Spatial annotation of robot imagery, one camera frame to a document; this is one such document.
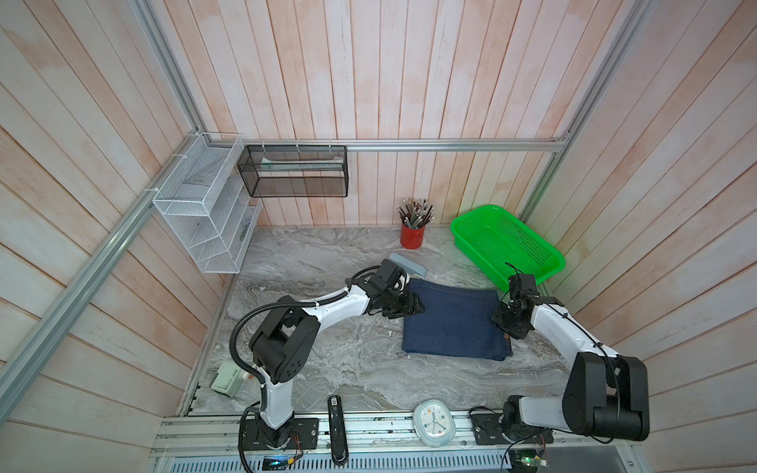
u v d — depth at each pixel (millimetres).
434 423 729
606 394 423
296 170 1036
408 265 1019
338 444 689
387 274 715
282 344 489
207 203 696
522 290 709
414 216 1017
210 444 729
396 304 780
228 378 773
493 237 1178
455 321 915
